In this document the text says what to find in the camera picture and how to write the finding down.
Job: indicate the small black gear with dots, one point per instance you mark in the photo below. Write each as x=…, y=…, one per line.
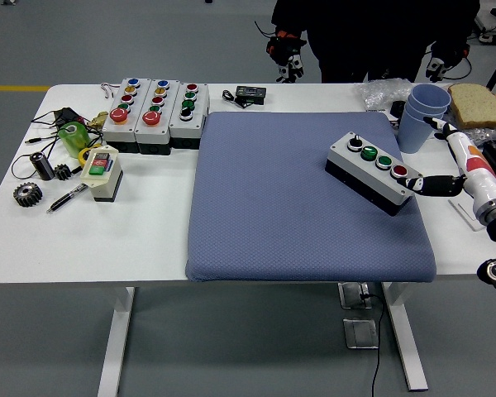
x=62, y=172

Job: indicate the white table leg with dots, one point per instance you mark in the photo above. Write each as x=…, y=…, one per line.
x=115, y=339
x=405, y=339

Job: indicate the four-button box with black knob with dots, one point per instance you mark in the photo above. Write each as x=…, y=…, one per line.
x=190, y=128

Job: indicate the bubble wrap bag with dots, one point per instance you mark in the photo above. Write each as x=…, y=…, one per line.
x=380, y=93

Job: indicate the slice of bread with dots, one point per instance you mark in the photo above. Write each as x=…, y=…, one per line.
x=477, y=105

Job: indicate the blue-grey padded mat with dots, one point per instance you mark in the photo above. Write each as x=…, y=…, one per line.
x=273, y=207

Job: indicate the clear acrylic plate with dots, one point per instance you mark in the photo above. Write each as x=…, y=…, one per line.
x=465, y=215

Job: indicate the black digital meter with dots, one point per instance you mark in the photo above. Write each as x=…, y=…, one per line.
x=251, y=93

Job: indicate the black power adapter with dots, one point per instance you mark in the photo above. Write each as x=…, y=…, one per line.
x=66, y=115

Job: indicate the person's gloved left hand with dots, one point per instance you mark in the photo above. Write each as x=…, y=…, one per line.
x=444, y=60

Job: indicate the yellow tape roll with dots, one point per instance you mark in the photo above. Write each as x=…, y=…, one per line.
x=82, y=158

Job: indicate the person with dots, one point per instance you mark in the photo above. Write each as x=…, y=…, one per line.
x=376, y=37

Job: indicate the person's gloved right hand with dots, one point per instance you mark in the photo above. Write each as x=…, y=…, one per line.
x=287, y=54

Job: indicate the five-button box, red mushroom button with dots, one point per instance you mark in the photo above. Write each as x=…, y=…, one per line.
x=117, y=130
x=151, y=134

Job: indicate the blue plastic cup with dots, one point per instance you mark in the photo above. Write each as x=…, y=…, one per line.
x=413, y=112
x=413, y=134
x=430, y=97

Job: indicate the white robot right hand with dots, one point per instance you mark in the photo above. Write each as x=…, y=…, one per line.
x=473, y=165

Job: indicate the black and silver pen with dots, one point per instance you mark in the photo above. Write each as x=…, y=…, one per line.
x=66, y=199

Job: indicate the black cylindrical capacitor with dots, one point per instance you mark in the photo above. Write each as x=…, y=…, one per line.
x=43, y=167

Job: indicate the brass fitting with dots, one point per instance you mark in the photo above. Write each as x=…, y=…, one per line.
x=98, y=120

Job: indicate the clear plastic bag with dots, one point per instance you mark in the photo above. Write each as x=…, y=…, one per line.
x=489, y=132

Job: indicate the cream switch box, red-green buttons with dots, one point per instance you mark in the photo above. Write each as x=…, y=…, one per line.
x=105, y=188

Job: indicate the green translucent cylinder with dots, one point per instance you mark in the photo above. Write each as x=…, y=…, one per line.
x=75, y=142

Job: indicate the four-button grey control box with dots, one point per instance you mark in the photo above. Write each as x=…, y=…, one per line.
x=372, y=175

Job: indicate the metal floor socket plate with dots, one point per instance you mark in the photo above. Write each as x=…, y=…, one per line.
x=360, y=333
x=351, y=295

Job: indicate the large dark metal gear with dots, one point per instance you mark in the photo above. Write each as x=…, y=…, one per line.
x=28, y=195

